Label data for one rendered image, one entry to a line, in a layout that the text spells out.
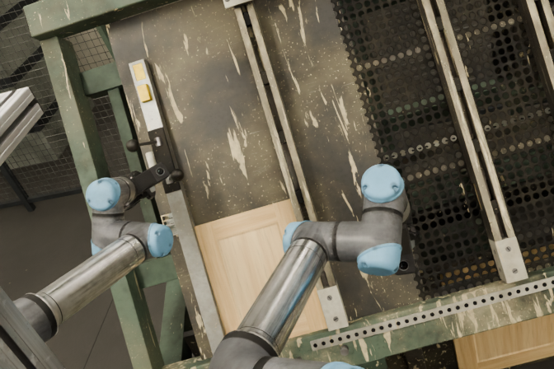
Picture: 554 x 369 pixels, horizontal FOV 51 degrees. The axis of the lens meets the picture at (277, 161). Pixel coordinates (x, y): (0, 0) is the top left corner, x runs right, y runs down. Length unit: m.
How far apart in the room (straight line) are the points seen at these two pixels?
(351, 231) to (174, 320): 1.27
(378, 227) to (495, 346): 1.36
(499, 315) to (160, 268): 1.04
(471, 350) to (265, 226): 0.95
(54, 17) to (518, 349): 1.96
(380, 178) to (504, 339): 1.37
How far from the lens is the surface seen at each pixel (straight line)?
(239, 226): 1.81
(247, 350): 0.84
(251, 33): 1.82
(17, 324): 0.68
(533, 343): 2.43
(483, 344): 2.34
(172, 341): 2.18
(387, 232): 1.06
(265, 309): 0.92
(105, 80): 1.99
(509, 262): 1.82
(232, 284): 1.85
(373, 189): 1.07
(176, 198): 1.82
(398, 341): 1.84
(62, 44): 1.99
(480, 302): 1.84
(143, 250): 1.34
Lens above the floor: 2.28
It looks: 32 degrees down
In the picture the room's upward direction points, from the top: 20 degrees counter-clockwise
